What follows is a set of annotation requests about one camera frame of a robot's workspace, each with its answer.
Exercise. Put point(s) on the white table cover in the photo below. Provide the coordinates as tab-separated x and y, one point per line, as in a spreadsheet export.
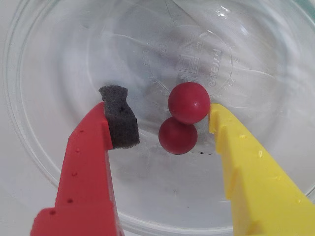
2	216

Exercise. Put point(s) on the glass bowl with red candies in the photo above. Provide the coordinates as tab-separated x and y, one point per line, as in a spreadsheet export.
61	98

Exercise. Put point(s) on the red candy with m print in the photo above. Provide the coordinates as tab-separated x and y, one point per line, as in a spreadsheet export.
177	137

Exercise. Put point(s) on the red candy with text print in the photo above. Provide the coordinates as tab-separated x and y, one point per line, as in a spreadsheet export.
189	102

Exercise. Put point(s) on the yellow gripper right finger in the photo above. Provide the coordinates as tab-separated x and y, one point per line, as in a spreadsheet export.
258	186

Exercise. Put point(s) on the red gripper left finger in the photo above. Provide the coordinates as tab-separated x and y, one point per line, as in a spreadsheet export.
86	177

